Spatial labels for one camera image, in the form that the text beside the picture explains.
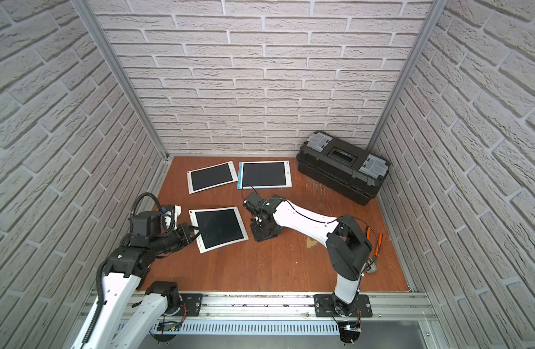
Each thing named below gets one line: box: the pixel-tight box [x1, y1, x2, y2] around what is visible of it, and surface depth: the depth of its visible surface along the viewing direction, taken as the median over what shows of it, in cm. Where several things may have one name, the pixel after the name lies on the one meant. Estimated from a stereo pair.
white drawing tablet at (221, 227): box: [188, 205, 249, 254], surface depth 87 cm
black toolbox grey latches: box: [295, 130, 391, 206], surface depth 98 cm
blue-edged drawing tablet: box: [236, 159, 293, 190], surface depth 113 cm
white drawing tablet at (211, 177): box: [186, 160, 239, 195], surface depth 113 cm
